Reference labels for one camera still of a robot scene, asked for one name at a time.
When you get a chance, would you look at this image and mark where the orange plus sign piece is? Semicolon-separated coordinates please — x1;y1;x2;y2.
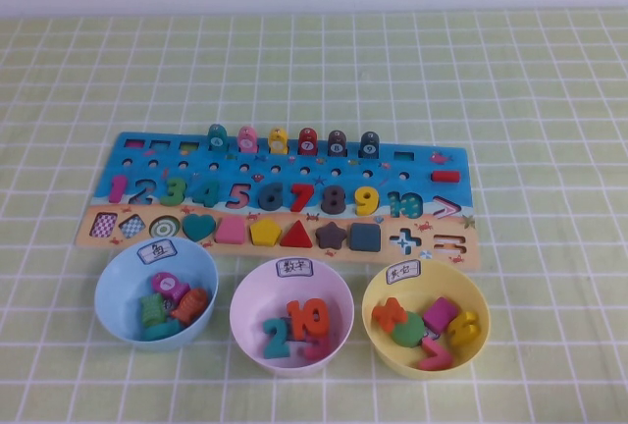
371;297;409;333

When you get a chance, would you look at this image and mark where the red digit seven piece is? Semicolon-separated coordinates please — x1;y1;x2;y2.
288;182;317;214

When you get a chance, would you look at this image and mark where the colourful wooden puzzle board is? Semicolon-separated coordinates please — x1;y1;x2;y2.
74;130;480;271

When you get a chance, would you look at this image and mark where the brown digit eight piece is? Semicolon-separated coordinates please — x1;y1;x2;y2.
321;183;349;216

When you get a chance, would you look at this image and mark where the dark blue digit six piece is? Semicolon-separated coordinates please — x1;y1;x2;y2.
258;182;288;212

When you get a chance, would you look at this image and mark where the red fish piece seven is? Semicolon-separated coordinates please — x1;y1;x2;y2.
297;127;320;157

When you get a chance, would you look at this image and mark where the brown star piece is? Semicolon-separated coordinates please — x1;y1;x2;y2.
315;221;350;251

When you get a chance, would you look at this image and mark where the red triangle piece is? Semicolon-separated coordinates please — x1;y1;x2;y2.
279;220;316;250

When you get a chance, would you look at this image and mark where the yellow digit nine piece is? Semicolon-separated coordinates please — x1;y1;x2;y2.
353;185;382;217

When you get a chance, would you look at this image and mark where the yellow fish piece six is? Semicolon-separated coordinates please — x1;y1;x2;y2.
267;127;289;156

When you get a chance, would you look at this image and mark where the yellow pentagon piece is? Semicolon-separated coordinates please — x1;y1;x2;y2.
248;219;284;247

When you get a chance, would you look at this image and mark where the dark blue fish piece nine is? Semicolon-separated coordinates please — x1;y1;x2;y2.
359;130;381;159

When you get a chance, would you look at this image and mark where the dark blue square piece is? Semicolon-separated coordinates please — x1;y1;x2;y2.
348;222;384;253

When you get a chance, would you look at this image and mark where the pink fish piece five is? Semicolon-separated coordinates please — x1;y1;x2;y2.
236;125;259;154

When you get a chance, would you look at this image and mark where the pink trapezoid piece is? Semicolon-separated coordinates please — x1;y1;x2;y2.
214;217;247;245

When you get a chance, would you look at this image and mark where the teal digit four piece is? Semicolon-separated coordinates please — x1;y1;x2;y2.
191;179;220;209

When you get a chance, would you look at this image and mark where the teal fish piece four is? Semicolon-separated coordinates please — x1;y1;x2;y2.
206;123;231;153

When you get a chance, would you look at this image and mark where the teal heart piece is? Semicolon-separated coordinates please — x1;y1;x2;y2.
183;213;218;244

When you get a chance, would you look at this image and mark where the pink plastic bowl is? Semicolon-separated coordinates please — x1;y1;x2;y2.
229;257;355;379

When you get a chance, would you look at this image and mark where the orange number ten piece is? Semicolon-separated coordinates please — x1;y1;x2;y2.
287;297;330;339

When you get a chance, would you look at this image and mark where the green digit three piece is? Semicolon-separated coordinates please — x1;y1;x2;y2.
164;176;190;207

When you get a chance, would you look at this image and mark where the teal digit two piece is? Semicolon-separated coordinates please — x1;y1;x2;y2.
262;316;292;361

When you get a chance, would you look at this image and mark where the orange fish piece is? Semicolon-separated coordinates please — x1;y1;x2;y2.
170;288;210;326

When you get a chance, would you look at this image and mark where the green circle piece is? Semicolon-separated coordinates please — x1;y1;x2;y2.
392;310;428;348

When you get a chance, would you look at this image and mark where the magenta fish piece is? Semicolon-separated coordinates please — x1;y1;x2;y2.
149;271;192;305

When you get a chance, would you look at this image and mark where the magenta square piece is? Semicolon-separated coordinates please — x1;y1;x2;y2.
422;295;460;334

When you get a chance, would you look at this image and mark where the yellow plastic bowl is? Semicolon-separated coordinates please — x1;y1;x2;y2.
361;259;491;381

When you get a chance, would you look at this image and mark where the pink digit one piece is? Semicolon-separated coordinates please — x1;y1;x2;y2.
108;174;127;205

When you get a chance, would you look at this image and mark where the green fish piece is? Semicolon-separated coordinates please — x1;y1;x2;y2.
139;293;166;330

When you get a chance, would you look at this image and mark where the yellow digit six piece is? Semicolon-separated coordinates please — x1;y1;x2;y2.
446;310;482;347

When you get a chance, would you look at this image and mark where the pink digit seven piece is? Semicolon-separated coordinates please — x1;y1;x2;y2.
417;337;453;372

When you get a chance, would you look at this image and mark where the teal fish piece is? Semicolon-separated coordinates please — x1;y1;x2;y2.
141;320;184;343

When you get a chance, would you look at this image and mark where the light blue plastic bowl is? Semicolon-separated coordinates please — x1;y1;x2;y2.
93;239;220;352

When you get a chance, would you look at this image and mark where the green checkered tablecloth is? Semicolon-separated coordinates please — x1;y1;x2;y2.
0;10;628;424

